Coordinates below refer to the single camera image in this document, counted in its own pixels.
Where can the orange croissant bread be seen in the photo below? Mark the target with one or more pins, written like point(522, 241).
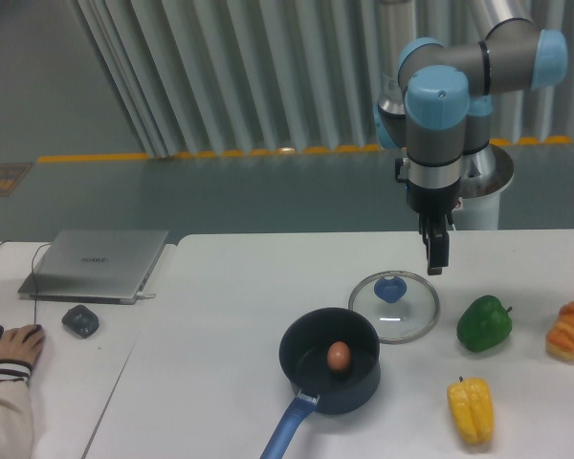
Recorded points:
point(559, 340)

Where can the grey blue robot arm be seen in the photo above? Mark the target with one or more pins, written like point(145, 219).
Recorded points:
point(438, 106)

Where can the person's hand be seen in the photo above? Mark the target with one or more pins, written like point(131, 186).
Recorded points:
point(23, 345)

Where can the yellow bell pepper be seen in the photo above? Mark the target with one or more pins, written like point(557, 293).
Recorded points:
point(471, 405)

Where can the green bell pepper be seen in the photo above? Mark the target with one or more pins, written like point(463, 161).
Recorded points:
point(485, 324)

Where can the brown egg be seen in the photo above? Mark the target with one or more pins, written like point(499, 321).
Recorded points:
point(339, 357)

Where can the dark blue saucepan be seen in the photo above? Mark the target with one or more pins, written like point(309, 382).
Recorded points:
point(302, 357)

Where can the glass pot lid blue knob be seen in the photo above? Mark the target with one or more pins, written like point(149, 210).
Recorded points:
point(401, 306)

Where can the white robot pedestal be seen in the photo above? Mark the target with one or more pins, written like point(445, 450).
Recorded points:
point(486, 174)

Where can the striped cream sleeve forearm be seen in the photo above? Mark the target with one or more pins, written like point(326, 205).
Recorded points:
point(16, 416)

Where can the dark earbuds case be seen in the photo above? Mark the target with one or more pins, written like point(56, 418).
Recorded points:
point(81, 321)

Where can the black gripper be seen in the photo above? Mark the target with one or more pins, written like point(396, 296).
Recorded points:
point(434, 202)

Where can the silver laptop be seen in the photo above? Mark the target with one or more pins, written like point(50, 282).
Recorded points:
point(98, 266)

